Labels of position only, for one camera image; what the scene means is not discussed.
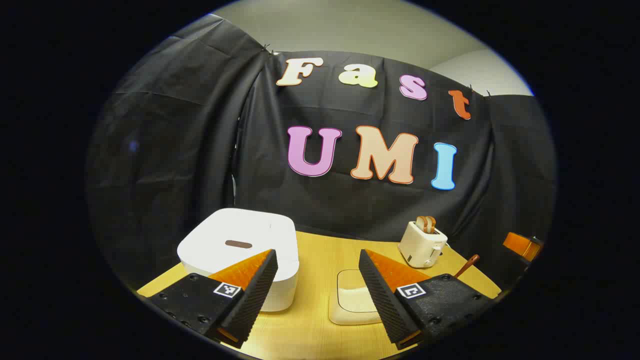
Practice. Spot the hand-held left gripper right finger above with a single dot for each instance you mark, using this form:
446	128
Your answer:
382	295

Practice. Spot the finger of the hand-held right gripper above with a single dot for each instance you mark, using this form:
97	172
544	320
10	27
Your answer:
520	244

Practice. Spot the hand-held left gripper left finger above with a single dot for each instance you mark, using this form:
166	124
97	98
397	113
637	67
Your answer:
255	290

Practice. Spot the brown wooden spoon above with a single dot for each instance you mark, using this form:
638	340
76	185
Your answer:
470	261

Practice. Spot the white rice cooker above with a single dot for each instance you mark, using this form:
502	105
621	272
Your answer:
235	230

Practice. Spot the square clear glass dish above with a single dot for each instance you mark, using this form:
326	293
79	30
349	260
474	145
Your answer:
345	315

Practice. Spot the white toaster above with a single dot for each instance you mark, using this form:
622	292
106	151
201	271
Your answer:
420	247

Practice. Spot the brown toast slice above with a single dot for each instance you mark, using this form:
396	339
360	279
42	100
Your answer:
431	225
421	224

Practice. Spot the black backdrop cloth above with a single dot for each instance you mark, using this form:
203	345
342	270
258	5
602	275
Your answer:
200	150

